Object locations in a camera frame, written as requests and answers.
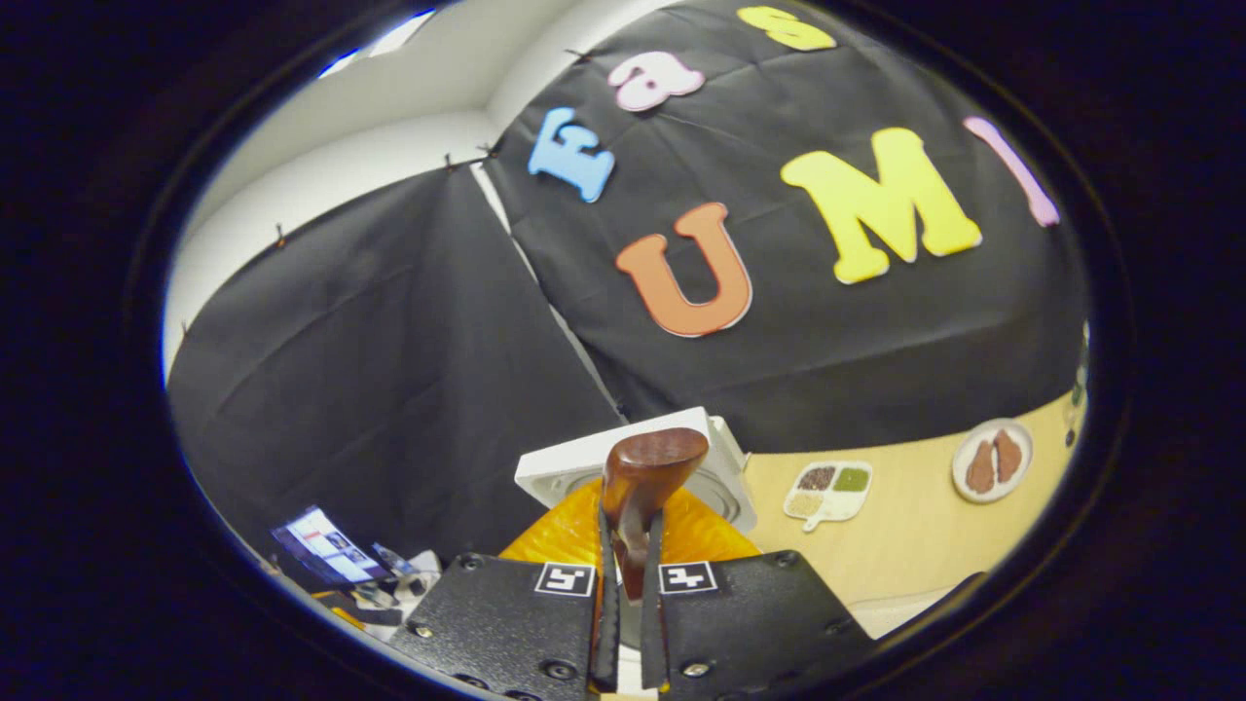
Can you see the black backdrop cloth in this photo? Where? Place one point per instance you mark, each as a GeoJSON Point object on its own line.
{"type": "Point", "coordinates": [389, 341]}

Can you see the brown wooden spoon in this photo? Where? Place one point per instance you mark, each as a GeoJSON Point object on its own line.
{"type": "Point", "coordinates": [647, 467]}

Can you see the white divided grain plate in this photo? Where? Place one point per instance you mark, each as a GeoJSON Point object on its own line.
{"type": "Point", "coordinates": [827, 490]}

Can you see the white round meat plate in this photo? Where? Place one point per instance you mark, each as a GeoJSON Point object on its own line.
{"type": "Point", "coordinates": [993, 428]}

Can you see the white rice cooker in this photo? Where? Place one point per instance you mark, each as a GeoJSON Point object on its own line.
{"type": "Point", "coordinates": [569, 467]}

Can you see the ceiling light panel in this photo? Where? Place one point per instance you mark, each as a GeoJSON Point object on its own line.
{"type": "Point", "coordinates": [384, 39]}

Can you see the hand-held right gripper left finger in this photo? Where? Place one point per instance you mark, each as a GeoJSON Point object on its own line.
{"type": "Point", "coordinates": [605, 623]}

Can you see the brown meat piece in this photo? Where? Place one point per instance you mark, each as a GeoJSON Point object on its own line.
{"type": "Point", "coordinates": [980, 468]}
{"type": "Point", "coordinates": [1007, 456]}

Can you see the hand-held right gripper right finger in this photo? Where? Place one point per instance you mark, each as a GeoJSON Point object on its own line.
{"type": "Point", "coordinates": [652, 633]}

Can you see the computer monitor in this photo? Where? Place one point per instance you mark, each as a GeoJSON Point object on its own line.
{"type": "Point", "coordinates": [326, 547]}

